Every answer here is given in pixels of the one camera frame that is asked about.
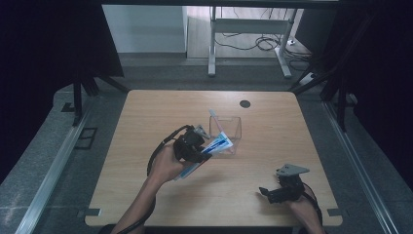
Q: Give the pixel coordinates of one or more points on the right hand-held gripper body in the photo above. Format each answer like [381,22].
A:
[290,187]

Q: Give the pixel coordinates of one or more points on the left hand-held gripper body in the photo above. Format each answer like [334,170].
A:
[188,144]

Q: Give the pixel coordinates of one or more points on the blue white toothpaste tube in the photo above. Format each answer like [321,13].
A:
[216,146]

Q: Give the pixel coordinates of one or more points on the pink toothbrush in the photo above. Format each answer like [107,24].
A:
[217,122]

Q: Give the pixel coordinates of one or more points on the clear plastic container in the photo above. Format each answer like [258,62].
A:
[230,128]

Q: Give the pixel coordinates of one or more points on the person's right hand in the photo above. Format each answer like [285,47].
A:
[303,211]

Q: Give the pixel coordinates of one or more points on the person's left hand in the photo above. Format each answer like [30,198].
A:
[165,167]

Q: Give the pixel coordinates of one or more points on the black round table grommet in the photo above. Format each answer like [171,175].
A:
[245,104]

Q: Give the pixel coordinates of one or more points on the black metal stand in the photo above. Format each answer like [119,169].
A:
[78,97]
[341,97]

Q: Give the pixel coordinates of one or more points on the black curtain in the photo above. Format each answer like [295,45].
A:
[380,65]
[42,65]

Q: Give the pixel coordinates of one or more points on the aluminium rail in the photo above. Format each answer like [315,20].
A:
[360,169]
[52,175]

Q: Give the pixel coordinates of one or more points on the black floor frame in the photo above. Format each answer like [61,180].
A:
[85,139]

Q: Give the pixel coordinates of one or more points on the grey table bracket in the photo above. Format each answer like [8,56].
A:
[88,212]

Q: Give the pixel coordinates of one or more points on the white metal desk frame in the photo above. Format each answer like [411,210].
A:
[250,26]

